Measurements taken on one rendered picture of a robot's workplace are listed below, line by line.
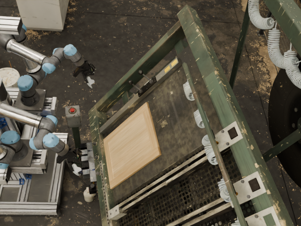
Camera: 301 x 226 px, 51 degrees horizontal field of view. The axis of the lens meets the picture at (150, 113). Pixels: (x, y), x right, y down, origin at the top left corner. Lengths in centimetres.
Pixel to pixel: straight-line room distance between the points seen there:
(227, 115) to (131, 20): 367
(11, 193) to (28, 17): 254
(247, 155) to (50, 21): 378
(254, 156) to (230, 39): 376
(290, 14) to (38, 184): 258
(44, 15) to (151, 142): 306
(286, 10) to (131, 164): 140
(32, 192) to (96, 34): 257
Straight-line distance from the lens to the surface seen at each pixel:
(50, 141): 180
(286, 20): 193
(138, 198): 211
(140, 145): 225
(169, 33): 232
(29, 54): 227
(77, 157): 195
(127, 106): 244
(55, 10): 468
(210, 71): 185
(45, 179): 330
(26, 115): 197
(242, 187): 157
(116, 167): 243
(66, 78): 427
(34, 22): 489
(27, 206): 322
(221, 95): 174
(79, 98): 405
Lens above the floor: 318
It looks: 54 degrees down
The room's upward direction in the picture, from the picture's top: 10 degrees clockwise
